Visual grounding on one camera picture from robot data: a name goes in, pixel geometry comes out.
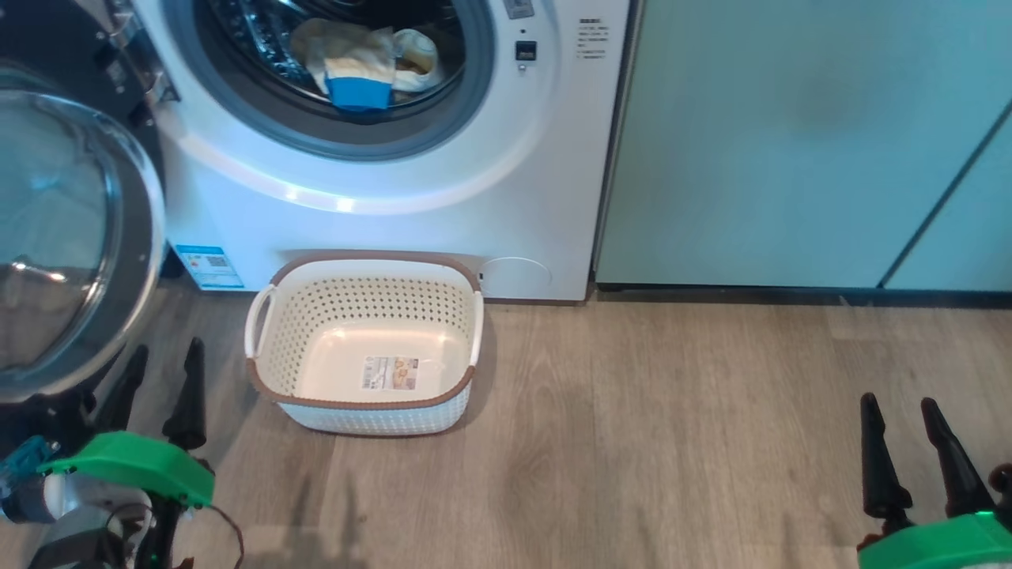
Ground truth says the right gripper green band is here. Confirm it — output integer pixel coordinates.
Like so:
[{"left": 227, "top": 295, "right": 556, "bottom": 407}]
[{"left": 858, "top": 393, "right": 1012, "bottom": 569}]

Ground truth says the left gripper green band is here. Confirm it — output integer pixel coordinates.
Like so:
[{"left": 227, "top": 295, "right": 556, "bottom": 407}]
[{"left": 37, "top": 337, "right": 216, "bottom": 508}]

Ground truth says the round glass washing machine door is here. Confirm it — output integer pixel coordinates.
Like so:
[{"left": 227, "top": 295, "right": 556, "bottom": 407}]
[{"left": 0, "top": 0, "right": 179, "bottom": 443}]

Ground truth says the white and blue garment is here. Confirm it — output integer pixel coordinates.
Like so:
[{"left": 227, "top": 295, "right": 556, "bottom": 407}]
[{"left": 289, "top": 18, "right": 396, "bottom": 111}]

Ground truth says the pale yellow printed garment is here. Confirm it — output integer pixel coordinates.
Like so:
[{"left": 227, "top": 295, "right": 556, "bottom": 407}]
[{"left": 393, "top": 29, "right": 441, "bottom": 92}]

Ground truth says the cream perforated laundry basket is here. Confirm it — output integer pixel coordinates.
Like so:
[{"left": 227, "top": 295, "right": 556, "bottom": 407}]
[{"left": 244, "top": 251, "right": 485, "bottom": 437}]

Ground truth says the basket bottom product sticker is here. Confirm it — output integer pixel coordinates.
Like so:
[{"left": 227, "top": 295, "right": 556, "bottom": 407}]
[{"left": 362, "top": 355, "right": 421, "bottom": 391}]

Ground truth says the white washing machine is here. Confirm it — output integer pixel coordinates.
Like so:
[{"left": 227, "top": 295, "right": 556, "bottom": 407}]
[{"left": 130, "top": 0, "right": 633, "bottom": 306}]

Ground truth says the blue energy label sticker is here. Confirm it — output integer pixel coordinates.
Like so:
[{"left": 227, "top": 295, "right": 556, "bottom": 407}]
[{"left": 174, "top": 244, "right": 244, "bottom": 291}]

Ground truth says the pale green cabinet panel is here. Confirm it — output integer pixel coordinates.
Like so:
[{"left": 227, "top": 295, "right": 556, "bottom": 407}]
[
  {"left": 882, "top": 103, "right": 1012, "bottom": 292},
  {"left": 593, "top": 0, "right": 1012, "bottom": 292}
]

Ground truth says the looped black gripper cable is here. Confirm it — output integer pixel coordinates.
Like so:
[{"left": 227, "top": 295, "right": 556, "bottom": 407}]
[{"left": 178, "top": 504, "right": 246, "bottom": 569}]

